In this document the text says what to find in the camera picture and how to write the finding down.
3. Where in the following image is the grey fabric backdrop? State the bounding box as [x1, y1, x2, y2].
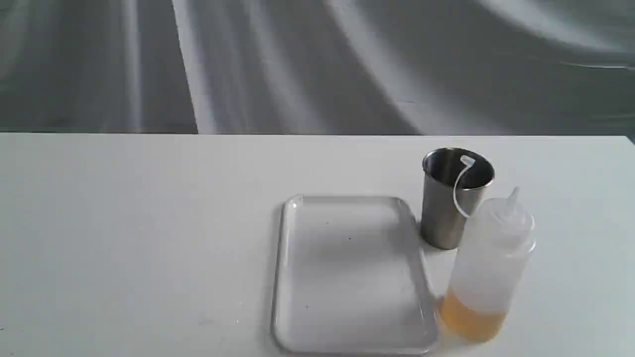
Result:
[0, 0, 635, 139]

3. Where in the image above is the stainless steel cup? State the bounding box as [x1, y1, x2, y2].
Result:
[420, 147, 495, 249]

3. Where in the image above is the translucent squeeze bottle amber liquid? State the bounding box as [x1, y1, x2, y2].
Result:
[439, 180, 537, 343]

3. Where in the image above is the clear plastic tray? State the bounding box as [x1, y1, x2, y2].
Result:
[270, 195, 441, 357]

